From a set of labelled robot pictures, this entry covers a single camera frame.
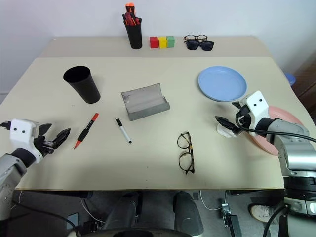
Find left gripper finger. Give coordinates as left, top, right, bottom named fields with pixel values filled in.
left=39, top=123, right=53, bottom=136
left=50, top=127, right=72, bottom=149

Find black floor cable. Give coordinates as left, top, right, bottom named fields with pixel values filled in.
left=9, top=201, right=78, bottom=234

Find pink plate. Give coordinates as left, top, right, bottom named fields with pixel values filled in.
left=246, top=105, right=306, bottom=157

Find tortoiseshell glasses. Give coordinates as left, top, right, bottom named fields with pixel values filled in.
left=177, top=131, right=196, bottom=175

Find brown thin frame glasses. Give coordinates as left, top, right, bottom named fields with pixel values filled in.
left=183, top=34, right=209, bottom=43

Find blue plate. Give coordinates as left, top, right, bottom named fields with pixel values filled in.
left=197, top=65, right=248, bottom=103

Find dark rounded shape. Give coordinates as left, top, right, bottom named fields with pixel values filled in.
left=102, top=191, right=144, bottom=231
left=172, top=191, right=205, bottom=236

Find brown wooden furniture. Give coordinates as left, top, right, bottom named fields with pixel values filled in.
left=293, top=49, right=316, bottom=113

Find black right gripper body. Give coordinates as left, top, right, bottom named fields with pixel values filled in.
left=235, top=104, right=256, bottom=132

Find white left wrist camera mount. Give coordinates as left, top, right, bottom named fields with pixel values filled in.
left=9, top=118, right=43, bottom=164

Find black metal bar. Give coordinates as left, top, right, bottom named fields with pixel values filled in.
left=223, top=214, right=244, bottom=237

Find black sunglasses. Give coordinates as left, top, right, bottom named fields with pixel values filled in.
left=185, top=40, right=215, bottom=52

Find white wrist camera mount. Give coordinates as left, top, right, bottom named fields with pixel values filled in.
left=9, top=118, right=43, bottom=164
left=242, top=90, right=270, bottom=138

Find red and black marker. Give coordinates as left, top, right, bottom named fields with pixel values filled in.
left=73, top=112, right=100, bottom=150

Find black pen holder cup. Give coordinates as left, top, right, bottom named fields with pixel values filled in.
left=123, top=17, right=144, bottom=50

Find black and white marker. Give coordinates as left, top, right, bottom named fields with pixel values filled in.
left=115, top=118, right=133, bottom=145

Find blue round container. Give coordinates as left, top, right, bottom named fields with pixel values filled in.
left=285, top=73, right=297, bottom=87

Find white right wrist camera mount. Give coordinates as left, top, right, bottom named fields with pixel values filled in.
left=242, top=90, right=270, bottom=138

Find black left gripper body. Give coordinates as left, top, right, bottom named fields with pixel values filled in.
left=33, top=134, right=55, bottom=157

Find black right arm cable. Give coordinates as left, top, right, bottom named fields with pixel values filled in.
left=235, top=114, right=316, bottom=143

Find white floor cable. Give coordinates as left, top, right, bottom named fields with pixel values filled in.
left=198, top=190, right=228, bottom=211

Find small white crumpled object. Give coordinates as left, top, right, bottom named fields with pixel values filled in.
left=216, top=123, right=238, bottom=138

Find white shoe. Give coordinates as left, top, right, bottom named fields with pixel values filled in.
left=248, top=204, right=275, bottom=223

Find open grey glasses case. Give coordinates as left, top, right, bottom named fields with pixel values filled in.
left=120, top=83, right=171, bottom=122

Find orange capped black tool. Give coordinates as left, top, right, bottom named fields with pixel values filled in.
left=125, top=2, right=136, bottom=16

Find small black plug device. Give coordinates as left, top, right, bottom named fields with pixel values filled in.
left=220, top=203, right=232, bottom=216

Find empty black cup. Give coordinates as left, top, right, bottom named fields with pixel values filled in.
left=63, top=65, right=102, bottom=105

